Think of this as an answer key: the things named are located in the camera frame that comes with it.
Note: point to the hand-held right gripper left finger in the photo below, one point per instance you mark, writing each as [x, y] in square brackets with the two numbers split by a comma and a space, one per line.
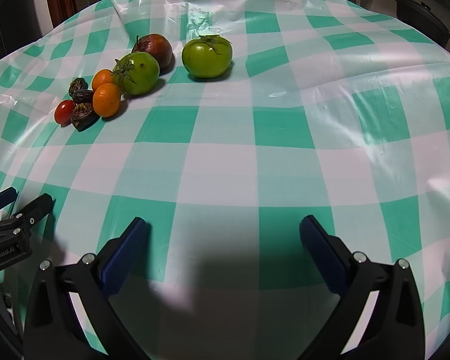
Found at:
[125, 258]

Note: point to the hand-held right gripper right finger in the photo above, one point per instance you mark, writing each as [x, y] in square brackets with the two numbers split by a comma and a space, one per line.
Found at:
[322, 257]

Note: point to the red cherry tomato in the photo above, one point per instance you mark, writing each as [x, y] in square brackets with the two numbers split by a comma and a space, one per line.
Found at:
[63, 112]

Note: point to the dark red apple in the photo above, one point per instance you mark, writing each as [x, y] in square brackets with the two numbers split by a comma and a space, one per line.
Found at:
[158, 47]

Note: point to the dark brown date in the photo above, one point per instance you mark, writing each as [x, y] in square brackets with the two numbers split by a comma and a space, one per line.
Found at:
[76, 85]
[83, 95]
[83, 115]

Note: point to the green white checked tablecloth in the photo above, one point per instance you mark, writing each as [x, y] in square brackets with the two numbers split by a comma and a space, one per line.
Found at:
[270, 150]

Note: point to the small orange kumquat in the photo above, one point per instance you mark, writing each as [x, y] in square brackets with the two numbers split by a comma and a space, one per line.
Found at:
[106, 100]
[102, 79]

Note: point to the green tomato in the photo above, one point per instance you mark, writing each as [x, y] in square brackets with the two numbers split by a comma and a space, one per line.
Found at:
[140, 75]
[207, 60]

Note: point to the black cooking pot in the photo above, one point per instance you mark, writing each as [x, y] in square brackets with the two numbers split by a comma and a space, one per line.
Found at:
[422, 17]

